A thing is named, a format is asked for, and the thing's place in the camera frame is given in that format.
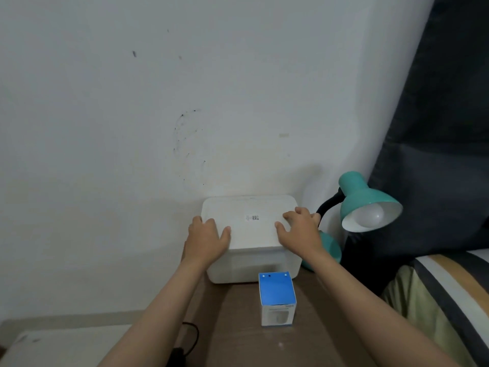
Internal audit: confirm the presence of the black cable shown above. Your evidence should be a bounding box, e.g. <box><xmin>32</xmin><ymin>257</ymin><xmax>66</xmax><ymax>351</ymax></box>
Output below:
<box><xmin>170</xmin><ymin>322</ymin><xmax>200</xmax><ymax>361</ymax></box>

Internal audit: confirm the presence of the person's left forearm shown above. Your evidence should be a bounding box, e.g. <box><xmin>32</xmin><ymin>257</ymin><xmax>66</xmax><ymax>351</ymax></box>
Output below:
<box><xmin>97</xmin><ymin>257</ymin><xmax>210</xmax><ymax>367</ymax></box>

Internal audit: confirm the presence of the white board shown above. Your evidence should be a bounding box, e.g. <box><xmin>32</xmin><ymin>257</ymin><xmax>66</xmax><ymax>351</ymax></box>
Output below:
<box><xmin>0</xmin><ymin>324</ymin><xmax>132</xmax><ymax>367</ymax></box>

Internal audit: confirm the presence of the person's right hand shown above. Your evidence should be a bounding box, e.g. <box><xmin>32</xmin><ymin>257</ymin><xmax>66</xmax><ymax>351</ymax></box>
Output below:
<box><xmin>274</xmin><ymin>207</ymin><xmax>326</xmax><ymax>261</ymax></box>

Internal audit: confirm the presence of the blue and white carton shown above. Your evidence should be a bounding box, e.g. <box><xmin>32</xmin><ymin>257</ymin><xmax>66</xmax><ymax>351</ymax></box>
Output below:
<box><xmin>258</xmin><ymin>271</ymin><xmax>298</xmax><ymax>327</ymax></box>

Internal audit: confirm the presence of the striped bedding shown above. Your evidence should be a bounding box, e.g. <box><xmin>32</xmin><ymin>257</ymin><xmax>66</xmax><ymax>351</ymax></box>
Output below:
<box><xmin>381</xmin><ymin>248</ymin><xmax>489</xmax><ymax>367</ymax></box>

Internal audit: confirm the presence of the white plastic storage box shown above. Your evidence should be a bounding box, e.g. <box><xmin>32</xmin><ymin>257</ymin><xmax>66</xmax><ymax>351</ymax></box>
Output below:
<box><xmin>206</xmin><ymin>246</ymin><xmax>301</xmax><ymax>284</ymax></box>

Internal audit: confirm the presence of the dark grey padded headboard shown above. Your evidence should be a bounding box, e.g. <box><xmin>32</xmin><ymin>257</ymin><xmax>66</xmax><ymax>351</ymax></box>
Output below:
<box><xmin>339</xmin><ymin>0</ymin><xmax>489</xmax><ymax>299</ymax></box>

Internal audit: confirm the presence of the teal desk lamp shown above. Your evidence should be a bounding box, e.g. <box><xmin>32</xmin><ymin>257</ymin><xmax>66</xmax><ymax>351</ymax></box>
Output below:
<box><xmin>301</xmin><ymin>171</ymin><xmax>403</xmax><ymax>273</ymax></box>

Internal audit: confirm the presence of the person's left hand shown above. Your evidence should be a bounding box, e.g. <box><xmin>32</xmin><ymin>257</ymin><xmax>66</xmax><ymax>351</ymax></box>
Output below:
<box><xmin>185</xmin><ymin>216</ymin><xmax>232</xmax><ymax>266</ymax></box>

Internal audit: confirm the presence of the white light bulb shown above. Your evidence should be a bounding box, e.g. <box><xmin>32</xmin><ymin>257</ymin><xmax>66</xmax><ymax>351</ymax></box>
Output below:
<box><xmin>351</xmin><ymin>204</ymin><xmax>385</xmax><ymax>228</ymax></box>

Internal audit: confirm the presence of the person's right forearm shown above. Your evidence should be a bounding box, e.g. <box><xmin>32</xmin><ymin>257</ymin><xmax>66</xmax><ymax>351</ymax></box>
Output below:
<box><xmin>302</xmin><ymin>247</ymin><xmax>461</xmax><ymax>367</ymax></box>

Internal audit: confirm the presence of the white plastic box lid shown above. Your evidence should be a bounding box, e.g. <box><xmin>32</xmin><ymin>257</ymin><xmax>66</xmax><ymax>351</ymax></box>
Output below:
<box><xmin>201</xmin><ymin>194</ymin><xmax>299</xmax><ymax>251</ymax></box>

